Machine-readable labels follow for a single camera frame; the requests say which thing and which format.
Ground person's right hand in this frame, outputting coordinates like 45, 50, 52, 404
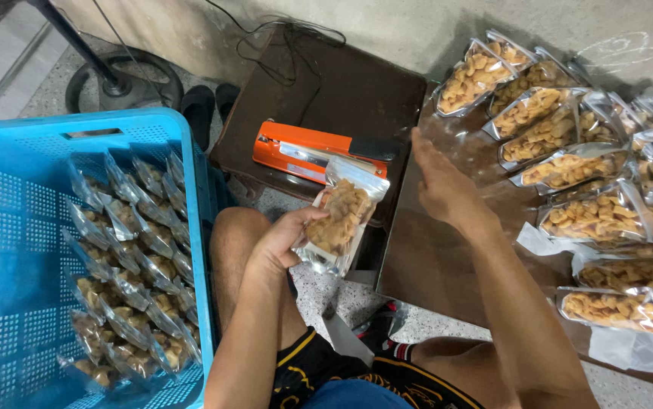
410, 126, 502, 230

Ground person's left hand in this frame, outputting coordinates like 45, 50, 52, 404
248, 206, 331, 275

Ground clear snack pouch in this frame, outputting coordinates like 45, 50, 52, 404
292, 156, 391, 279

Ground dark brown wooden stool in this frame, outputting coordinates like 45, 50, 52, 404
208, 25, 429, 229

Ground low brown wooden table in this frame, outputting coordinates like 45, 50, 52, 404
376, 80, 653, 397

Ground orange impulse heat sealer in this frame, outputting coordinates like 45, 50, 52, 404
252, 120, 401, 186

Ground white plastic bag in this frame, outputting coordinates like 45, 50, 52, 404
587, 325, 653, 379
516, 222, 576, 258

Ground pile of filled snack bags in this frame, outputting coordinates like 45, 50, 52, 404
433, 28, 653, 348

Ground black red sandal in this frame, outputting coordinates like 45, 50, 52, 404
351, 300, 414, 357

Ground grey plastic strip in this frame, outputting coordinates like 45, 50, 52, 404
320, 306, 376, 368

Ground black slipper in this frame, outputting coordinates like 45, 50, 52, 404
215, 83, 242, 124
180, 84, 217, 152

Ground person's right leg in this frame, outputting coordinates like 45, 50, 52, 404
411, 336, 532, 409

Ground person's leg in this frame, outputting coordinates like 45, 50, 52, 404
209, 207, 311, 354
411, 336, 532, 409

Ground person's left leg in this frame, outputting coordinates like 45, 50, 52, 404
209, 207, 311, 354

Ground black patterned shorts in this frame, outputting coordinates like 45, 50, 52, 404
269, 326, 487, 409

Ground blue shirt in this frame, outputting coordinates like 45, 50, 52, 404
302, 379, 414, 409

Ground rows of packed snack pouches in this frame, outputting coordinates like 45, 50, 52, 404
56, 144, 203, 391

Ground black fan stand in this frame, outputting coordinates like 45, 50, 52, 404
24, 0, 186, 115

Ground blue plastic crate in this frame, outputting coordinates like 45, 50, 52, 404
0, 107, 220, 409

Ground black power cable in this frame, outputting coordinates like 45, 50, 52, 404
204, 0, 348, 129

